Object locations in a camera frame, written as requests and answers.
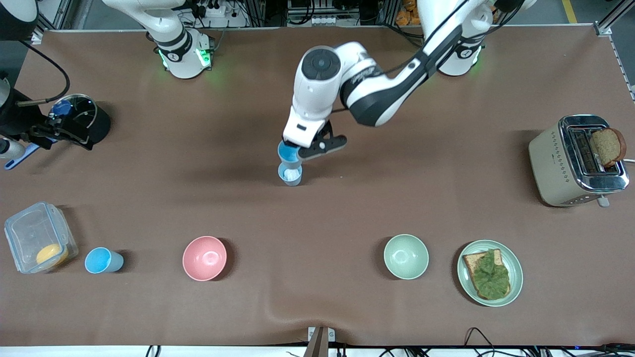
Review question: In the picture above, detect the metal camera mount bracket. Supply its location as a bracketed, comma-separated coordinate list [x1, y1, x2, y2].
[304, 326, 336, 357]

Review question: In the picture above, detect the black looped floor cable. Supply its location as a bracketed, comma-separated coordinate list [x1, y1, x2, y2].
[464, 327, 498, 357]

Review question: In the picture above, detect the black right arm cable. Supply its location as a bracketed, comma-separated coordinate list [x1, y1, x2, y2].
[17, 39, 71, 106]

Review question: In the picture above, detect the aluminium frame rail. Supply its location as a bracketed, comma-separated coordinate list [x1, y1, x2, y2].
[593, 0, 635, 102]

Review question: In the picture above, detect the blue plastic cup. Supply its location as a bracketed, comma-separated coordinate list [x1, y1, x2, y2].
[277, 140, 304, 165]
[84, 247, 125, 274]

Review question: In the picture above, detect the pink bowl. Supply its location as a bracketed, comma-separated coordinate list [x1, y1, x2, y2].
[182, 236, 228, 282]

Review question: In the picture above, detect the blue utensil handle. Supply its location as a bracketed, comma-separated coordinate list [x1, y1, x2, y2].
[4, 143, 43, 171]

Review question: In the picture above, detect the green lettuce leaf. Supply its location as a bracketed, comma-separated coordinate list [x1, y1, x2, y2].
[471, 249, 511, 299]

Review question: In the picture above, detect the pale green plate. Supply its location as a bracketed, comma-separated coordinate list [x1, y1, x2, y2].
[457, 240, 524, 307]

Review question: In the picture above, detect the pale green bowl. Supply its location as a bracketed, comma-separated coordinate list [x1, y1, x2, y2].
[383, 234, 430, 280]

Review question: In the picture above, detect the orange snack bag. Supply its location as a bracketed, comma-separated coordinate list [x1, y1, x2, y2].
[395, 0, 418, 27]

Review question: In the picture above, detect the dark toasted bread slice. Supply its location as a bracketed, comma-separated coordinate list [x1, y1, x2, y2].
[590, 128, 627, 168]

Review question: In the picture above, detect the clear plastic lidded container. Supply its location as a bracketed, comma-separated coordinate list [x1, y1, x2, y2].
[4, 201, 79, 274]

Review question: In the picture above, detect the yellow orange fruit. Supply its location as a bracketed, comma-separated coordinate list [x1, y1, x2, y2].
[36, 243, 69, 266]

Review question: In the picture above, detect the brown bread slice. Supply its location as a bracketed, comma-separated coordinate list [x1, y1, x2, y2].
[462, 249, 511, 300]

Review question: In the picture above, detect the blue cup holding white paper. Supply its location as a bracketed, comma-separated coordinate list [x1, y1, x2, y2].
[277, 161, 303, 187]

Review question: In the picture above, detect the beige chrome toaster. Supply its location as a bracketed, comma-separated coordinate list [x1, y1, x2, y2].
[528, 115, 630, 208]

